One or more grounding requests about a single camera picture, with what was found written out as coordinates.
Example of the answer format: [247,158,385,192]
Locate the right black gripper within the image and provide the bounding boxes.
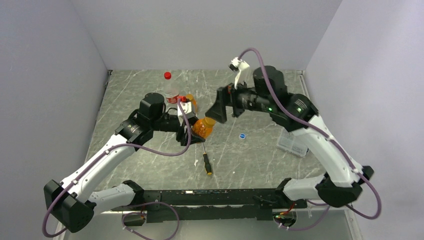
[205,75,274,124]

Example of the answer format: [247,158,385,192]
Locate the orange juice bottle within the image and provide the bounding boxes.
[185,94,198,114]
[192,118,214,139]

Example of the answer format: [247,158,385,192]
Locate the clear red-label bottle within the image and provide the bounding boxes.
[163,77,180,104]

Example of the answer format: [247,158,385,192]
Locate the red bottle cap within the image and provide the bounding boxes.
[163,71,172,80]

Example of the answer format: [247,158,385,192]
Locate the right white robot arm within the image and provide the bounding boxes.
[205,65,364,208]

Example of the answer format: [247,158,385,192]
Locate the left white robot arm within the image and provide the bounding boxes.
[42,92,205,238]

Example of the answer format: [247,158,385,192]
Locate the black yellow screwdriver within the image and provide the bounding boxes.
[201,142,213,176]

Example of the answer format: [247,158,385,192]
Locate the clear plastic box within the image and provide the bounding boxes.
[276,128,309,158]

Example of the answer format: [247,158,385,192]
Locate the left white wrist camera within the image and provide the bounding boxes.
[177,96,196,123]

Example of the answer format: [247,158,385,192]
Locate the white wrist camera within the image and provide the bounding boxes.
[228,57,251,89]
[177,96,196,123]

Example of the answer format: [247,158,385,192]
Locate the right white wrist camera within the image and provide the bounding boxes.
[228,57,251,89]

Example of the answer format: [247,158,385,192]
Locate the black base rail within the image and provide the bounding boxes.
[113,188,308,223]

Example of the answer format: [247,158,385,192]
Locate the aluminium frame rail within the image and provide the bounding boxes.
[52,205,147,240]

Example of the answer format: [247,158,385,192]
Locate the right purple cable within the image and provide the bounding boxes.
[238,47,382,221]

